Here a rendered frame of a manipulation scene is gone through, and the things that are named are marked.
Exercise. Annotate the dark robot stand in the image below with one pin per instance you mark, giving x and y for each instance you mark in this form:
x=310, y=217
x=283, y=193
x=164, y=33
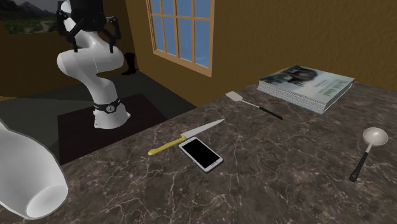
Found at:
x=139, y=119

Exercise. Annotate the landscape wall picture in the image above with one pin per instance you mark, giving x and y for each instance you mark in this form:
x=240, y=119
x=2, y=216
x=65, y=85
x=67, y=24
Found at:
x=28, y=15

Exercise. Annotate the black boot-shaped object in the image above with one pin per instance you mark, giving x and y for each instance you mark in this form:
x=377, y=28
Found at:
x=130, y=63

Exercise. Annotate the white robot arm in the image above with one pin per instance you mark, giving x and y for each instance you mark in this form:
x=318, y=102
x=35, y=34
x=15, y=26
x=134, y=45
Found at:
x=90, y=59

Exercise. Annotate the white smartphone with black screen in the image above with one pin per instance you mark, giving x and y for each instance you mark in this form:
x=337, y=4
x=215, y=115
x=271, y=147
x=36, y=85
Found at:
x=201, y=154

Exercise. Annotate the thick paperback book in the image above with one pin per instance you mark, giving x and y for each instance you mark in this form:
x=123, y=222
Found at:
x=307, y=85

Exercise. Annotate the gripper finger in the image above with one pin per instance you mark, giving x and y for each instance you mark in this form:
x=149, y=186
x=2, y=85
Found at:
x=118, y=31
x=63, y=31

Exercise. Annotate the wooden framed window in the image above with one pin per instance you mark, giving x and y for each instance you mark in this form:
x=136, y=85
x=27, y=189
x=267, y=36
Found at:
x=181, y=34

